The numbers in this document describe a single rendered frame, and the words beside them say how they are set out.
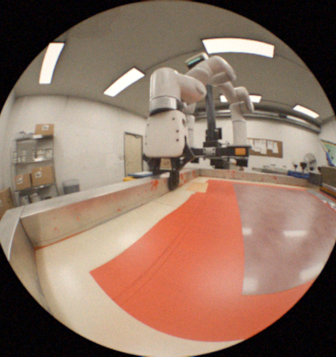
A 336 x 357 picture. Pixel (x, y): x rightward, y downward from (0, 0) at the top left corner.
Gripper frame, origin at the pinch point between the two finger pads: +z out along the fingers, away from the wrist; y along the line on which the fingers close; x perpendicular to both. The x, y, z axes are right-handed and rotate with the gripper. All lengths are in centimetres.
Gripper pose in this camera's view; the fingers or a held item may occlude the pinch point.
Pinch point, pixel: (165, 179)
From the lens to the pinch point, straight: 24.5
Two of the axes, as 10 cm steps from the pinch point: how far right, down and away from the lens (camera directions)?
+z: 0.0, 9.8, 1.8
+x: -5.2, 1.5, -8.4
